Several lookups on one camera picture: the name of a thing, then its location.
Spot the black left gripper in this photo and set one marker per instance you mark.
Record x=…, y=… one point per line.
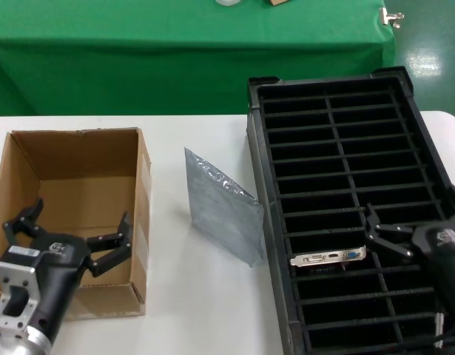
x=60, y=273

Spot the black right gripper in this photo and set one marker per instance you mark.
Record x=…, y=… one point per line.
x=449, y=266

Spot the graphics card with metal bracket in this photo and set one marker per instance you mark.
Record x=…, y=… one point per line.
x=323, y=257

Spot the grey translucent antistatic bag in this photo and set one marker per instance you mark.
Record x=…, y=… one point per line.
x=219, y=211

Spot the black slotted plastic container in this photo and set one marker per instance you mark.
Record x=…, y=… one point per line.
x=260, y=148

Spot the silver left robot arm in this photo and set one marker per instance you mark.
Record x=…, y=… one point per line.
x=16, y=342

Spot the brown cardboard box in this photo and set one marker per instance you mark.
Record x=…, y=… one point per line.
x=83, y=166

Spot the green tablecloth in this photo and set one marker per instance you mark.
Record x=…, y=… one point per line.
x=175, y=55

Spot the silver metal binder clip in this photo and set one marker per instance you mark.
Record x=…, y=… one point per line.
x=387, y=16

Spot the small brown cardboard piece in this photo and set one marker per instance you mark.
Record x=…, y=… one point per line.
x=278, y=2

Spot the white translucent plastic object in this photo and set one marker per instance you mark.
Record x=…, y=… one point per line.
x=228, y=2

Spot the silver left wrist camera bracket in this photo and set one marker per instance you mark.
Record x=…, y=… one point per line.
x=12, y=284

